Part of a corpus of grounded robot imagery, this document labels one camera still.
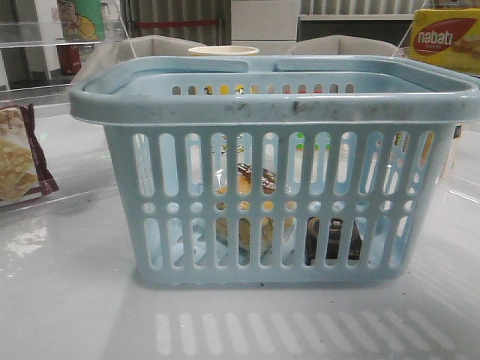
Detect red fire extinguisher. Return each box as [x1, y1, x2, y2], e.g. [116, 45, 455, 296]
[57, 45, 81, 76]

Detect white cabinet in background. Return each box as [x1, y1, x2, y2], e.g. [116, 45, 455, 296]
[230, 0, 301, 41]

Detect clear acrylic left shelf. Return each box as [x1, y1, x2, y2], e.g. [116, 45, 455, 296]
[0, 20, 136, 211]

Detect green cartoon snack bag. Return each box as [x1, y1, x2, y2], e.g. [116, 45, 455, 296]
[57, 0, 105, 41]

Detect clear acrylic shelf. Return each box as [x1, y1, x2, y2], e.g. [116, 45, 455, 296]
[0, 20, 136, 211]
[389, 0, 480, 203]

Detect packaged bread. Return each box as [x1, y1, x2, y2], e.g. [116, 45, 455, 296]
[216, 163, 296, 255]

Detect clear acrylic right shelf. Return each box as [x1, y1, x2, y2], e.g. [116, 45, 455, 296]
[389, 0, 480, 203]

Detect light blue plastic basket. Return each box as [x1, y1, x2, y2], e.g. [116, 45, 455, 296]
[69, 55, 479, 286]

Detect dark tissue pack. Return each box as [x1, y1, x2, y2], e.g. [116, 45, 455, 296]
[304, 217, 362, 266]

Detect yellow nabati wafer box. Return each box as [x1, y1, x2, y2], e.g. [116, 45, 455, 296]
[409, 8, 479, 74]

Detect maroon cracker package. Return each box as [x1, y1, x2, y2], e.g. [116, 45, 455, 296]
[0, 104, 59, 207]

